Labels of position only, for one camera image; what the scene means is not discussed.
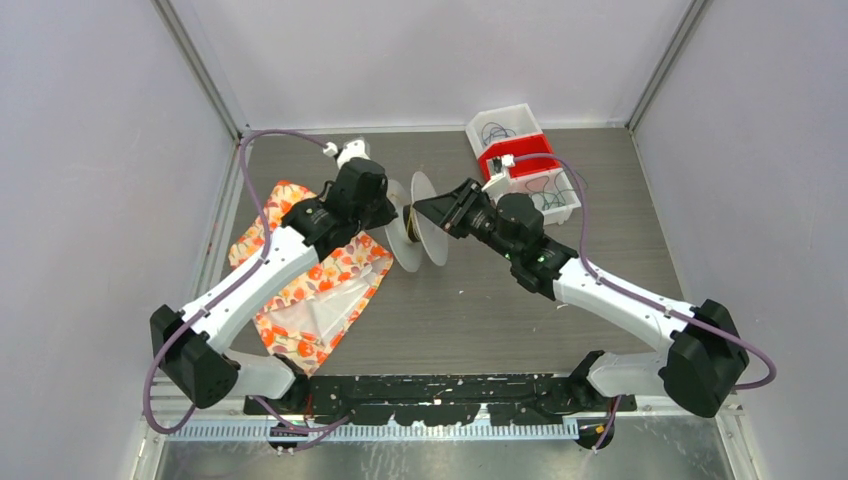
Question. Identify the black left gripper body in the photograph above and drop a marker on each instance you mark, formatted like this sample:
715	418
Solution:
380	213

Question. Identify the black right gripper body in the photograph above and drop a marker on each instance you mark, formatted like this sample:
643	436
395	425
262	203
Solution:
478	218

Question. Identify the white perforated cable spool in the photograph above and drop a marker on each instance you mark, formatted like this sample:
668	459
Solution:
411	236

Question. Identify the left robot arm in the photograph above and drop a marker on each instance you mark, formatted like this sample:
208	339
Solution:
192	345

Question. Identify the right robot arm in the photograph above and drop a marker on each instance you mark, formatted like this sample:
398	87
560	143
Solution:
696	358

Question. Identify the red plastic bin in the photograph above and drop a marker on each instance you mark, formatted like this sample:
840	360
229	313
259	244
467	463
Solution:
527	150

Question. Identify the floral orange cloth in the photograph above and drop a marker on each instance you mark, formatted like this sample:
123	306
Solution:
307	319

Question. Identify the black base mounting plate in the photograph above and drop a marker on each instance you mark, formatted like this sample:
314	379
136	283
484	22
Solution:
440	400

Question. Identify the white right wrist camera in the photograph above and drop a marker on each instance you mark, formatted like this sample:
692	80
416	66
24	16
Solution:
500	179

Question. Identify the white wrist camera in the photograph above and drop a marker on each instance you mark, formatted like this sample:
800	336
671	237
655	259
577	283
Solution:
500	179
356	148

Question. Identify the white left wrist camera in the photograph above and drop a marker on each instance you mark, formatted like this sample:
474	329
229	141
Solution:
356	148

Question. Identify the white plastic bin with blue wire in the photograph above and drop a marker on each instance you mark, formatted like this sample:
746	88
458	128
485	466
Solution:
488	126

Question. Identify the aluminium frame rail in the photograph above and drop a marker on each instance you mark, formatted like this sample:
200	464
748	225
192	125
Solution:
242	419

